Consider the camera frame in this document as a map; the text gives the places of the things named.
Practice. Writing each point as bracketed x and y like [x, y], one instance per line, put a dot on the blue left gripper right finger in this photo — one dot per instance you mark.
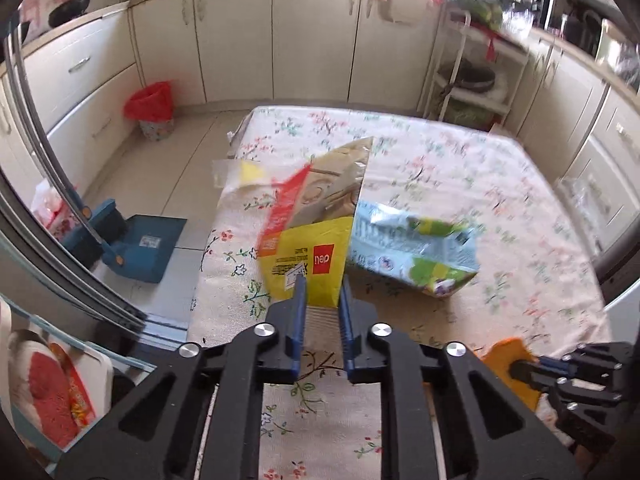
[347, 335]

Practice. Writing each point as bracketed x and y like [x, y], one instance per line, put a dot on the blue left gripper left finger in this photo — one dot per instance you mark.
[294, 336]

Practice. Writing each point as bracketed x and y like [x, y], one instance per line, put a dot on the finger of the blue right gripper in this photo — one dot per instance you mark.
[543, 366]

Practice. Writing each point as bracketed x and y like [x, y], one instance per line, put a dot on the orange peel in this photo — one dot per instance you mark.
[507, 358]

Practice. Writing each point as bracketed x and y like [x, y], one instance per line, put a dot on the yellow red paper envelope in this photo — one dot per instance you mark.
[279, 222]

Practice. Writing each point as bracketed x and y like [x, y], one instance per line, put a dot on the blue milk carton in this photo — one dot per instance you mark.
[434, 256]

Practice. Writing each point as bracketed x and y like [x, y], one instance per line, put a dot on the red lined trash bin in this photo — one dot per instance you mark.
[152, 108]

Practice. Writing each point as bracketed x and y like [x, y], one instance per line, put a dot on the floral tablecloth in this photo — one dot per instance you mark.
[535, 283]

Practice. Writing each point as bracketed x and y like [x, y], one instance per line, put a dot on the blue dustpan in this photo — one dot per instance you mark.
[143, 251]

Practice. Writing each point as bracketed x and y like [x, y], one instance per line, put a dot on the clear plastic bag on drawer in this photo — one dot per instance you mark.
[580, 205]

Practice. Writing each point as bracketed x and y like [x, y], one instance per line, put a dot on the black lidded wok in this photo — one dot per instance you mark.
[470, 77]

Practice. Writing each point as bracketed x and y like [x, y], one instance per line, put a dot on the white shelf rack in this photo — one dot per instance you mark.
[473, 29]

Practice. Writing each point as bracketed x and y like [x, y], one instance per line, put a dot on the white hanging cutting board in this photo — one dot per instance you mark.
[407, 12]

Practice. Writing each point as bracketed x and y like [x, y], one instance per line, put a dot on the black frying pan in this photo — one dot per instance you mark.
[67, 11]

